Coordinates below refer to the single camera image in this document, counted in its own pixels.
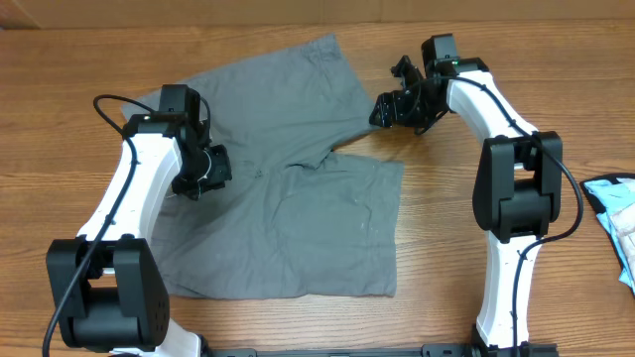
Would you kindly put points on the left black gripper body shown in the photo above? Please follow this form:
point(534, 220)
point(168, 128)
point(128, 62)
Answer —
point(206, 172)

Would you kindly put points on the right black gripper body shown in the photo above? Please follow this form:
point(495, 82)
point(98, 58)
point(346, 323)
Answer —
point(418, 111)

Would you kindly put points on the grey shorts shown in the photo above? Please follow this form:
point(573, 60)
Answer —
point(296, 218)

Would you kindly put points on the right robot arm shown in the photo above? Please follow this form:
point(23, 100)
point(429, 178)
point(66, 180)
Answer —
point(517, 190)

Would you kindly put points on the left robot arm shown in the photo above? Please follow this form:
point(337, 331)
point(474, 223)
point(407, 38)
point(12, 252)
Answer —
point(108, 292)

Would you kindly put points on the blue patterned cloth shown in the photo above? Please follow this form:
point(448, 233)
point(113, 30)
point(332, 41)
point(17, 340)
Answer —
point(612, 200)

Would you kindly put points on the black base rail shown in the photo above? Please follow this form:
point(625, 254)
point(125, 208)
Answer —
point(347, 353)

